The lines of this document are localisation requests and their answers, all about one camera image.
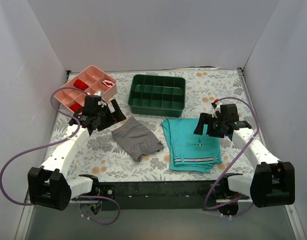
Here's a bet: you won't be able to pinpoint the grey striped underwear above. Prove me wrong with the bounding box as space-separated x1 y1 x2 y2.
111 117 164 162

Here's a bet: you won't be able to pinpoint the teal shorts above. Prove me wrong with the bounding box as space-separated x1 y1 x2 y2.
161 118 222 173

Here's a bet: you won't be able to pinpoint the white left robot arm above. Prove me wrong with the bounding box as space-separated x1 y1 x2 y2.
27 95 126 211

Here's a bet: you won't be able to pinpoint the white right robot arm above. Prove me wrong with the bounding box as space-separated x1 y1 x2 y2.
193 103 295 208

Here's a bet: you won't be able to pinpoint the red rolled cloth lower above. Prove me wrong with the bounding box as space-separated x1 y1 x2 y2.
69 103 83 113

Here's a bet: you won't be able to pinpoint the red white rolled cloth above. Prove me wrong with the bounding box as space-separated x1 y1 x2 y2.
101 79 115 89

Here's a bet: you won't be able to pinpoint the pink divided storage box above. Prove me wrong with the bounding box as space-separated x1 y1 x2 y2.
54 65 118 113

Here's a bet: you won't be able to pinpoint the red rolled cloth upper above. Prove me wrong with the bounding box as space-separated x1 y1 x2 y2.
73 79 89 91

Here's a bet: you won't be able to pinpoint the green divided storage box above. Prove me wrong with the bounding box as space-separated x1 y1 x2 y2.
127 74 186 118

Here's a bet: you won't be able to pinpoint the floral table cloth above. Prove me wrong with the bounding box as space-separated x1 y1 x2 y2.
42 68 272 183

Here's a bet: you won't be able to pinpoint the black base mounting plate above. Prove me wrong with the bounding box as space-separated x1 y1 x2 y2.
96 180 214 210

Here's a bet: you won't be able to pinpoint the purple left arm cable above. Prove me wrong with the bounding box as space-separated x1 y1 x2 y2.
0 87 121 226

